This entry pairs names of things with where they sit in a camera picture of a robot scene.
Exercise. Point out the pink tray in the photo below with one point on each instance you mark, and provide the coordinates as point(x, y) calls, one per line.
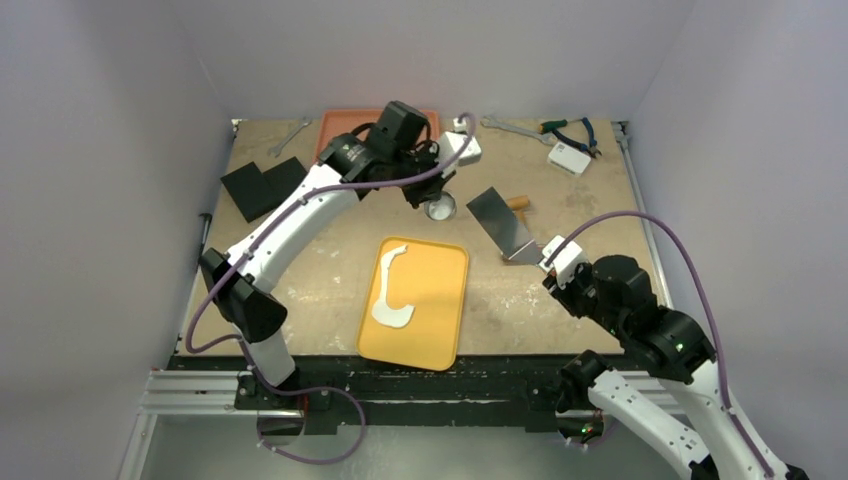
point(339, 121)

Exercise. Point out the silver wrench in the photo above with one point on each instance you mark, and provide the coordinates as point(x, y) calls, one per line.
point(491, 122)
point(276, 150)

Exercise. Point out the black block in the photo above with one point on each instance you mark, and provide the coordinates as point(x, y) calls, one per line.
point(250, 191)
point(285, 177)

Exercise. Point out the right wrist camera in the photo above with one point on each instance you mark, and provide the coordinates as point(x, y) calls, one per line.
point(563, 258)

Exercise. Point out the white small box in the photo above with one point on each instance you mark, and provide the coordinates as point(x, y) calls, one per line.
point(568, 159)

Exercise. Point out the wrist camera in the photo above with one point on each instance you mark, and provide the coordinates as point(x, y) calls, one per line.
point(563, 258)
point(456, 148)

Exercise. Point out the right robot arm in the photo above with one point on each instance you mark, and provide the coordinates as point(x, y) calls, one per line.
point(717, 441)

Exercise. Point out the aluminium frame rail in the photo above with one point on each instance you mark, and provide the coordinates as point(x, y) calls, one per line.
point(181, 394)

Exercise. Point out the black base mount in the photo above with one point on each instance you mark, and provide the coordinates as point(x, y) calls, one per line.
point(523, 391)

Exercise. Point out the black block left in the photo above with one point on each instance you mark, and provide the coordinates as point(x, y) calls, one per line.
point(250, 191)

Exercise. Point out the black block right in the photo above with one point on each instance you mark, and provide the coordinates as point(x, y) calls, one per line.
point(285, 177)

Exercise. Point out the wooden dough roller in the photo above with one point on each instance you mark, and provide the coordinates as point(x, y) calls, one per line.
point(518, 205)

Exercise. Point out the round cut dough wrapper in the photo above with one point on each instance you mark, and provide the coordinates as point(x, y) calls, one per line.
point(439, 212)

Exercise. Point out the metal ring cutter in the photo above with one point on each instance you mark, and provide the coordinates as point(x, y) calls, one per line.
point(445, 198)

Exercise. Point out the right silver wrench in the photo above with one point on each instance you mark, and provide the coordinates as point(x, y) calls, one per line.
point(491, 122)

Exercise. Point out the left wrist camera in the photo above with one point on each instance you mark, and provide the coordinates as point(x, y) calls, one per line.
point(456, 148)

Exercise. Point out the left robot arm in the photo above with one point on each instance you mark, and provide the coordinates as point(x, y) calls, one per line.
point(396, 150)

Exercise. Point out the left silver wrench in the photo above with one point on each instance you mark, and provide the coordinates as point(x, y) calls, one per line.
point(276, 150)

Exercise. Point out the yellow tray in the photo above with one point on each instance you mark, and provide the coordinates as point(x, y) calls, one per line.
point(414, 304)

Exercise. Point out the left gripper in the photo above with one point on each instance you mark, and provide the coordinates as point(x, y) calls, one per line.
point(432, 190)

